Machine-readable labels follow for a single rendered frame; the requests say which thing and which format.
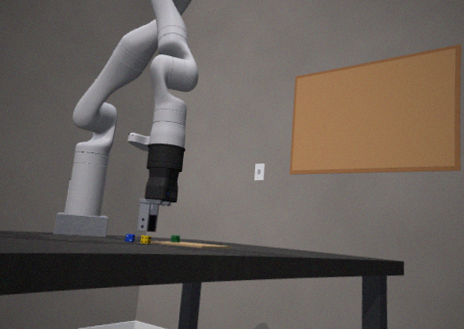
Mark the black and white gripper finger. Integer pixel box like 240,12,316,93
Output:
148,202,170,232
137,199,162,232

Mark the yellow die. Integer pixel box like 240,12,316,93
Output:
141,235,152,244

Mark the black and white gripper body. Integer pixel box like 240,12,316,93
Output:
128,121,186,202

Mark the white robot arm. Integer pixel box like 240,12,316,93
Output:
64,0,198,216

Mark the blue die with white pips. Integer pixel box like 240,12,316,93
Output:
125,234,135,242

